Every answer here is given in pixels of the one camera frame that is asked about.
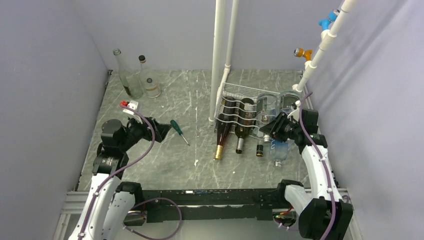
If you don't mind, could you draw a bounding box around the slanted white pipe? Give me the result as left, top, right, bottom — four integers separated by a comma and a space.
292, 0, 357, 93

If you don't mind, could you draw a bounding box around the white wire wine rack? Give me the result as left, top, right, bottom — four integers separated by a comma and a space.
213, 83, 301, 143

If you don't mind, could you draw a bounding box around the orange pipe nozzle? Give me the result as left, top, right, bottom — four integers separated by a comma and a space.
293, 47, 313, 61

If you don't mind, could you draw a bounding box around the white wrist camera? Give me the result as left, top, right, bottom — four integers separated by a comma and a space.
287, 100, 301, 122
119, 100, 140, 116

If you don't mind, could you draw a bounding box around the aluminium frame rail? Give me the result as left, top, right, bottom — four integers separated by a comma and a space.
52, 188, 364, 240

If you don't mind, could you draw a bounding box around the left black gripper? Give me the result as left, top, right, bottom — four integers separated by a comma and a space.
119, 113, 171, 152

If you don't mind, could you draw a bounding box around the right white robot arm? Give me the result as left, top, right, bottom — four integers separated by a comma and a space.
259, 109, 354, 240

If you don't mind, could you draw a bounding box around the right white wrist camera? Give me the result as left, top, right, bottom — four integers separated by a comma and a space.
287, 100, 301, 122

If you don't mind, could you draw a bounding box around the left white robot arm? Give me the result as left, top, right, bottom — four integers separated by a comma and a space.
69, 117, 172, 240

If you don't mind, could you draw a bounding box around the blue labelled water bottle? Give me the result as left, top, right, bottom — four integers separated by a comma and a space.
269, 139, 293, 168

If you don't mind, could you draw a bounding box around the thick white vertical pipe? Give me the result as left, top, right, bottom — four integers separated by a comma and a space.
208, 0, 226, 126

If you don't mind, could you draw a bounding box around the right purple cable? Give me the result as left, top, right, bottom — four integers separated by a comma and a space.
273, 91, 350, 240

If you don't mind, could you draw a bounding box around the blue pipe nozzle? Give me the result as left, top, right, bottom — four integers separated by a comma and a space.
318, 9, 340, 31

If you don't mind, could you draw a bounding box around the purple cable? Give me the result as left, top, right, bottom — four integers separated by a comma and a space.
273, 91, 350, 240
76, 104, 183, 240

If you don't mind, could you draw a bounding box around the dark bottle grey foil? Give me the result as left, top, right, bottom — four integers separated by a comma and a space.
235, 97, 255, 154

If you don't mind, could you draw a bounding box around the clear bottle dark green label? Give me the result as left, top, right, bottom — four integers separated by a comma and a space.
279, 90, 301, 115

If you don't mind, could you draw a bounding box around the clear bottle white label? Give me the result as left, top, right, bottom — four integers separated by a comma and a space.
138, 55, 161, 99

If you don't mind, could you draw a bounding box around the clear bottle silver cap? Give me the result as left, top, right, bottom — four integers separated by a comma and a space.
256, 93, 278, 129

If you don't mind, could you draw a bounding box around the dark bottle black cap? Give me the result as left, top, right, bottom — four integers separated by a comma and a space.
255, 143, 264, 158

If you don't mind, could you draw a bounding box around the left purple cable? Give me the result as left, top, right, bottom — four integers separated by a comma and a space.
76, 104, 183, 240

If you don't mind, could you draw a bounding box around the dark bottle gold foil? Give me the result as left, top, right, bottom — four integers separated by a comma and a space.
214, 96, 237, 160

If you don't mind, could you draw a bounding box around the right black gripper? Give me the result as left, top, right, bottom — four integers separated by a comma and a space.
259, 111, 302, 143

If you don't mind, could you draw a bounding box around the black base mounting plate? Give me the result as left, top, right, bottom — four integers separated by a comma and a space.
116, 186, 290, 223

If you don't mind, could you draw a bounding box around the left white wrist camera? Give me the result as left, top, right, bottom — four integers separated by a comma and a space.
119, 100, 140, 116

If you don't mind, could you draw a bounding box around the green handled screwdriver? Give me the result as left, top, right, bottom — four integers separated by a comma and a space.
170, 119, 190, 146

